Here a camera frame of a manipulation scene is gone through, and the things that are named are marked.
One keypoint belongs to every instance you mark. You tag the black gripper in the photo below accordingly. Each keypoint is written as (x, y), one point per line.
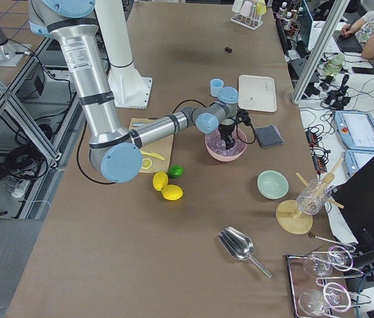
(226, 130)

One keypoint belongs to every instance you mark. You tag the light blue plastic cup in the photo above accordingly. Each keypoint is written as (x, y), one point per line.
(216, 84)

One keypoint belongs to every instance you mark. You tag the pink bowl of ice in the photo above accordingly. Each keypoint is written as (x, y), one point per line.
(216, 147)

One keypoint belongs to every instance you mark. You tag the wooden cup tree stand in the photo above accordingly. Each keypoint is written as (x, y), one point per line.
(288, 215)

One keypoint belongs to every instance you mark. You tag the metal ice scoop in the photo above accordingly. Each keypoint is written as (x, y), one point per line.
(241, 247)

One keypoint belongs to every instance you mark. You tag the white cup rack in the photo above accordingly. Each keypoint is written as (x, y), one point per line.
(248, 13)

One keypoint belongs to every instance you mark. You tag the grey folded cloth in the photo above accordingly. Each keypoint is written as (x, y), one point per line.
(268, 136)

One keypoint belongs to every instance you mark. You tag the cream rabbit tray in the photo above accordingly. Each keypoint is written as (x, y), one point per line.
(257, 93)

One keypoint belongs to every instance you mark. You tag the green lime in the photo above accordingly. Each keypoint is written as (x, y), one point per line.
(175, 171)

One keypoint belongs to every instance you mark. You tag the wooden cutting board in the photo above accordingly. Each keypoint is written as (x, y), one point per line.
(163, 147)

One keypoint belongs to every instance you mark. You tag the mint green bowl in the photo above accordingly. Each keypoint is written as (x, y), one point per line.
(272, 184)

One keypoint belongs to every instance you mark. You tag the yellow plastic knife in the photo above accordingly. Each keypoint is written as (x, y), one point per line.
(153, 155)

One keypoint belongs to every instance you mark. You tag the yellow lemon front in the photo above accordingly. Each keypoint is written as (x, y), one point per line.
(172, 192)

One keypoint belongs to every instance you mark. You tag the yellow lemon near lime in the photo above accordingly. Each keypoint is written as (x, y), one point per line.
(160, 180)

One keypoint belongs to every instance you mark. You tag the lemon half slice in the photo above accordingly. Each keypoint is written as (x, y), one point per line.
(147, 163)

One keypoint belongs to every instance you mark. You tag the clear glass on stand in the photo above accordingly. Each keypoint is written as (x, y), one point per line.
(313, 197)

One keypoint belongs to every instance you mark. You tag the blue teach pendant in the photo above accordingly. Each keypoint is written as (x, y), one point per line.
(356, 159)
(356, 129)

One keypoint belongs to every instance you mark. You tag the wine glass rack tray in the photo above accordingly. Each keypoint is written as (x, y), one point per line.
(316, 282)

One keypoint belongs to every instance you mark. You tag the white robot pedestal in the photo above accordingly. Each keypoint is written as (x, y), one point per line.
(131, 90)

